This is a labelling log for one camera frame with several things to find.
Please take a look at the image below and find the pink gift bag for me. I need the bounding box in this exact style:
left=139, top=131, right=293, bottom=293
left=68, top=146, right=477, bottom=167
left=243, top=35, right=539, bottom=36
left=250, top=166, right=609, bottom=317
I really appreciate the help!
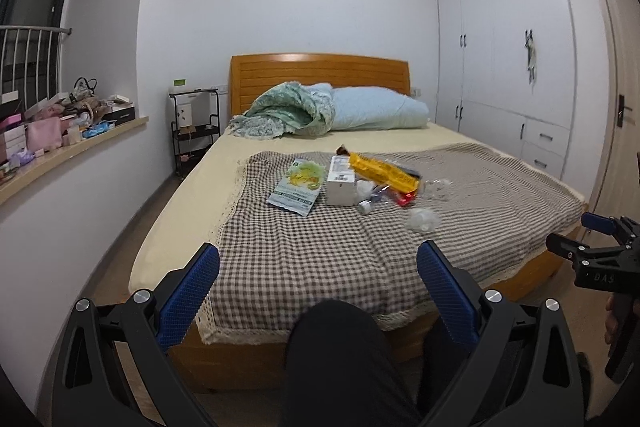
left=26, top=117, right=62, bottom=153

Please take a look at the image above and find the yellow snack bag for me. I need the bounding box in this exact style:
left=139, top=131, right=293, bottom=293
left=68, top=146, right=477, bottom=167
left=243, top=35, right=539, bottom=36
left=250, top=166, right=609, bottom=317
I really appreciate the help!
left=348, top=153, right=420, bottom=194

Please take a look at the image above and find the green floral quilt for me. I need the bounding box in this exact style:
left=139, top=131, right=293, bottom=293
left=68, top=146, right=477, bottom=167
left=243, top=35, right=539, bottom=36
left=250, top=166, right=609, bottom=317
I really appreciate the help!
left=228, top=81, right=336, bottom=140

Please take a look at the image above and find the red snack wrapper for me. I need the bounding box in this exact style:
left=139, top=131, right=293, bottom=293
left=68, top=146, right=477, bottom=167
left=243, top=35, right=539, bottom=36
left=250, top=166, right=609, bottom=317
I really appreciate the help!
left=394, top=192, right=416, bottom=208

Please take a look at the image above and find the yellow bed sheet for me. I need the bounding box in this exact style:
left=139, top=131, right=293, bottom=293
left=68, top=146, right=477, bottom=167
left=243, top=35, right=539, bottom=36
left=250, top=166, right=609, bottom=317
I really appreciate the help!
left=127, top=120, right=501, bottom=295

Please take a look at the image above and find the person's right hand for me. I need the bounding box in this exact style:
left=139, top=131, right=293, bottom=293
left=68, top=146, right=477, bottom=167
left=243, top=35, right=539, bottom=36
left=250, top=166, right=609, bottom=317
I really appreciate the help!
left=604, top=295, right=618, bottom=345

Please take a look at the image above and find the black rolling shelf cart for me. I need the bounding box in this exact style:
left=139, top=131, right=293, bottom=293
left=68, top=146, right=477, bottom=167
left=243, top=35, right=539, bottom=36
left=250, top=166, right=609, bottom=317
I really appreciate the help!
left=168, top=86, right=221, bottom=179

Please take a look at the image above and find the white built-in wardrobe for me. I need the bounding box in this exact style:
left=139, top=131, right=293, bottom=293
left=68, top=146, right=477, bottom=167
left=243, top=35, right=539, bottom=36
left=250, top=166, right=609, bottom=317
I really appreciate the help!
left=435, top=0, right=575, bottom=178

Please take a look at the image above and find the brown checkered blanket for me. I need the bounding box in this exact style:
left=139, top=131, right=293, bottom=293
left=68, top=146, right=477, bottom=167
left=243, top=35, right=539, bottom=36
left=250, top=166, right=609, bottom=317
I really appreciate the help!
left=196, top=143, right=584, bottom=345

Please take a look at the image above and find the light blue pillow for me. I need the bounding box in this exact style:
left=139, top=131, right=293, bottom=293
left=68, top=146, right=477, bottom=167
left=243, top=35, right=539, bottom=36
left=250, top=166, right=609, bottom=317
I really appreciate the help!
left=331, top=87, right=430, bottom=131

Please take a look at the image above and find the wooden bed frame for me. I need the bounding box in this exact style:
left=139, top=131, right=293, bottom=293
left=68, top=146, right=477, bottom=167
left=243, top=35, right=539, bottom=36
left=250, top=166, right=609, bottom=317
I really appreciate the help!
left=164, top=52, right=589, bottom=393

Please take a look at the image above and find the metal window railing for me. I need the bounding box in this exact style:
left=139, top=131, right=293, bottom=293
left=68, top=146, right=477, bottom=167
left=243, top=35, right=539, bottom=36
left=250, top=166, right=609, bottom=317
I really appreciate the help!
left=1, top=25, right=72, bottom=109

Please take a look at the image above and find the clear plastic wrap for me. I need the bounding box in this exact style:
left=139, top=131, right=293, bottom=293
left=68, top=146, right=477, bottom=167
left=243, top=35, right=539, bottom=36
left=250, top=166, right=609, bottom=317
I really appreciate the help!
left=406, top=208, right=442, bottom=233

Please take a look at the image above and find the white cardboard box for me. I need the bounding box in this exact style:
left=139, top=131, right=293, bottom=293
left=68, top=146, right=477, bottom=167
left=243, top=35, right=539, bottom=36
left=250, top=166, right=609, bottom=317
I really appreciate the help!
left=326, top=155, right=357, bottom=207

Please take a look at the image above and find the green white snack bag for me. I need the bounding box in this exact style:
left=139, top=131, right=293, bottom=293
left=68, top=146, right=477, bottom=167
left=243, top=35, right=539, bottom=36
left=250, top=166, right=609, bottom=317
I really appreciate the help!
left=267, top=158, right=326, bottom=217

